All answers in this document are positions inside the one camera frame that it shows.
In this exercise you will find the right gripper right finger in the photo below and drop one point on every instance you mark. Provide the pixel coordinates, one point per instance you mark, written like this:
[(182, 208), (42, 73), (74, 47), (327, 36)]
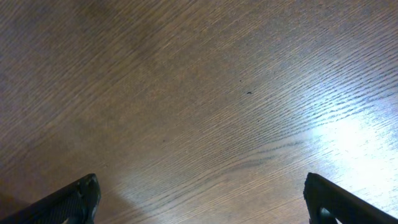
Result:
[(329, 203)]

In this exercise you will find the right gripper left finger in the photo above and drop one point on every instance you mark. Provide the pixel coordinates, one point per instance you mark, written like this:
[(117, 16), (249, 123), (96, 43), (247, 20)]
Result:
[(75, 203)]

